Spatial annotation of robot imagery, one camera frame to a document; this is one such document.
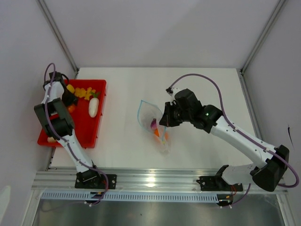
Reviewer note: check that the right aluminium frame post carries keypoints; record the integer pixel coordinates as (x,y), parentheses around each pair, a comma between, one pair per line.
(272,19)

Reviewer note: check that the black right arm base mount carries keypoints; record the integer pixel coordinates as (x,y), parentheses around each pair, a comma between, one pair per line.
(213,183)

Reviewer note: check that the yellow toy ginger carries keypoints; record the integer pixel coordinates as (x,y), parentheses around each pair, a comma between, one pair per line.
(86,94)

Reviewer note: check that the white toy radish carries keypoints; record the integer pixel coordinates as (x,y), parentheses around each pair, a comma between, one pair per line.
(93,105)

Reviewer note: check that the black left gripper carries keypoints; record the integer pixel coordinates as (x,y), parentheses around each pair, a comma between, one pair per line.
(72,99)

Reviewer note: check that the aluminium frame post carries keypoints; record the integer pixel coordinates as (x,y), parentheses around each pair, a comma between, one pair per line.
(272,19)
(58,35)

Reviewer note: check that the orange toy carrot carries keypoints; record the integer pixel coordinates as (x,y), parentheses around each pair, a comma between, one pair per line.
(156,133)

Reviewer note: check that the left aluminium frame post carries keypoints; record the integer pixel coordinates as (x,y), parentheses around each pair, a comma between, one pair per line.
(58,35)

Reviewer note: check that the white toy mushroom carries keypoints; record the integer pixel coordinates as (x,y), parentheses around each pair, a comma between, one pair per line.
(51,140)

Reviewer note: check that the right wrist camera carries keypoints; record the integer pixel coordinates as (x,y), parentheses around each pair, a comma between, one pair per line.
(172,91)

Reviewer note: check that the purple toy onion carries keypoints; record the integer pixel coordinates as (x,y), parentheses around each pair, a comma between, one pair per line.
(153,124)

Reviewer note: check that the clear zip top bag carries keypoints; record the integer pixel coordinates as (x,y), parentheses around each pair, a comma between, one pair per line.
(145,114)

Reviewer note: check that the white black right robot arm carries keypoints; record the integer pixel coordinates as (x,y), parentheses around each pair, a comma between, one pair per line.
(268,162)

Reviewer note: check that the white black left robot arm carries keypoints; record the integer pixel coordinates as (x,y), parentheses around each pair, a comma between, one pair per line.
(57,122)

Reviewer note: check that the aluminium table edge rail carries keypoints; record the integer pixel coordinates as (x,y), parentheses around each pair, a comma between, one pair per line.
(129,180)

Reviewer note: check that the yellow toy pepper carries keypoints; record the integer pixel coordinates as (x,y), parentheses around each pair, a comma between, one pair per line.
(70,88)

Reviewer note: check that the orange toy pumpkin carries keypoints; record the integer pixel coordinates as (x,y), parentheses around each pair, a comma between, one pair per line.
(71,108)

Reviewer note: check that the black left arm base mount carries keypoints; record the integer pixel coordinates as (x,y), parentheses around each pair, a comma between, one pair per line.
(95,181)

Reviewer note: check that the white slotted cable duct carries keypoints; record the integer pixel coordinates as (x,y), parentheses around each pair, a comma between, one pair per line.
(130,196)

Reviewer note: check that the red plastic tray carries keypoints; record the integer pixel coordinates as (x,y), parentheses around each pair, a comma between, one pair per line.
(86,128)

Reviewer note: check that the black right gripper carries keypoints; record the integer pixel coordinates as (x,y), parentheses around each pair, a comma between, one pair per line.
(166,119)

